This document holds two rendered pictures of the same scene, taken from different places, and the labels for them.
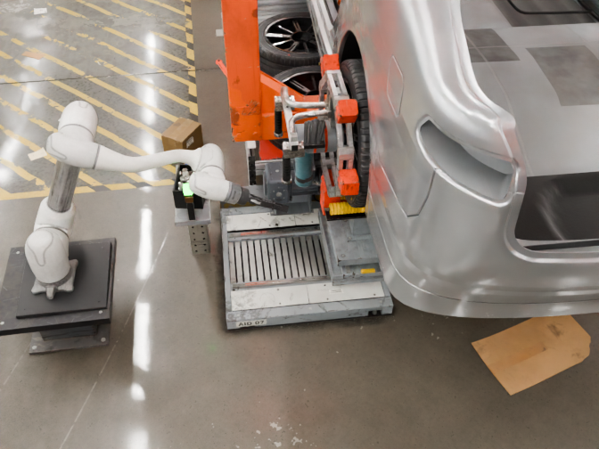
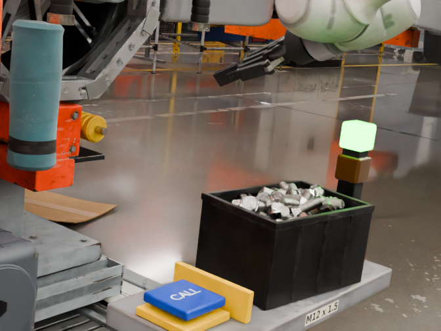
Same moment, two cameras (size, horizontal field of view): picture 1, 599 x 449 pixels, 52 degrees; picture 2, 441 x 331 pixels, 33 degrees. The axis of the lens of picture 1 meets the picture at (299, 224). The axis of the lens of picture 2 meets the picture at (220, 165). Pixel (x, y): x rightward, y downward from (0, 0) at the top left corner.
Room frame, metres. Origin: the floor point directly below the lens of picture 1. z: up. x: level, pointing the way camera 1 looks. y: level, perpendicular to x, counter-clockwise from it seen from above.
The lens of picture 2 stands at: (2.99, 1.16, 0.83)
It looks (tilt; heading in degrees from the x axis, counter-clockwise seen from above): 13 degrees down; 226
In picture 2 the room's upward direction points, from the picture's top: 7 degrees clockwise
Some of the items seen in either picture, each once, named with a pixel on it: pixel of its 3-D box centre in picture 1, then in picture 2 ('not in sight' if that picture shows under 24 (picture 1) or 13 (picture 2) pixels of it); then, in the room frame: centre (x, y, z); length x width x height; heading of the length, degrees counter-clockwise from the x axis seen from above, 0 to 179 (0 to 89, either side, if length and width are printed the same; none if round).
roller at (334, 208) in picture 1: (355, 207); (60, 118); (2.12, -0.26, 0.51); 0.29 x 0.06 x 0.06; 98
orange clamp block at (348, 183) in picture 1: (348, 182); not in sight; (1.91, -0.20, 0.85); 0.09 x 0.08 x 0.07; 8
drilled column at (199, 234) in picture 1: (197, 220); not in sight; (2.31, 0.55, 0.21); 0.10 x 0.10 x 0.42; 8
